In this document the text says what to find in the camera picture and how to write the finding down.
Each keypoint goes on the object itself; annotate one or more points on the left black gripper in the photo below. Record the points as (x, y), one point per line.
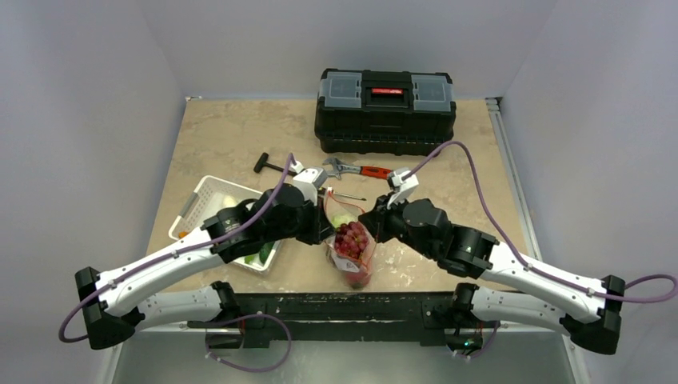
(321, 228)

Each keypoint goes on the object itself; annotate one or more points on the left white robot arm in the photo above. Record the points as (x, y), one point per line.
(117, 303)

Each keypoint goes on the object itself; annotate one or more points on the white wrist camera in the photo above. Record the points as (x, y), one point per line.
(309, 180)
(402, 183)

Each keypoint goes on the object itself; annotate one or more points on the white plastic basket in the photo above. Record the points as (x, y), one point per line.
(205, 201)

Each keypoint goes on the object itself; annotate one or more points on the clear zip top bag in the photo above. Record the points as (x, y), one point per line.
(336, 205)

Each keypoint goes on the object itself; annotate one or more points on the yellow black screwdriver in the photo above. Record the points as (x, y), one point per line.
(341, 195)

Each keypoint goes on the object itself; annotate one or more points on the black plastic toolbox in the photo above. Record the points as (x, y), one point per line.
(384, 112)

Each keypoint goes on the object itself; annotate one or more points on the adjustable wrench red handle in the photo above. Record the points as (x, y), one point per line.
(338, 168)

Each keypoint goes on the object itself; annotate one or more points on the white radish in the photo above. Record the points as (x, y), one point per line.
(229, 201)

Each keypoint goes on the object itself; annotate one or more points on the light red grape bunch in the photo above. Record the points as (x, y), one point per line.
(352, 241)

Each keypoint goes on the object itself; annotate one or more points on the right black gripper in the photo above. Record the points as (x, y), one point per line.
(372, 225)

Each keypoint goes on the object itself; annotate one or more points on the green cucumber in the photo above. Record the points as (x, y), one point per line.
(265, 252)

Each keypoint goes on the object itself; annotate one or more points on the green cabbage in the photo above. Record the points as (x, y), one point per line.
(338, 220)

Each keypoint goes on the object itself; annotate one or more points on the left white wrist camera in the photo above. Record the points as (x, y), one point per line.
(309, 180)

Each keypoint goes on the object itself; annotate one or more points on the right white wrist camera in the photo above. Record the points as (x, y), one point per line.
(402, 183)

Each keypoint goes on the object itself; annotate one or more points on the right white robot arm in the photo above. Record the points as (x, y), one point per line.
(585, 309)

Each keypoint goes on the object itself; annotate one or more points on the black hammer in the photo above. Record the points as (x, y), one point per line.
(263, 162)

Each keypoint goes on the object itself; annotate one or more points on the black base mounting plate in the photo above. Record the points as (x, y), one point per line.
(426, 318)

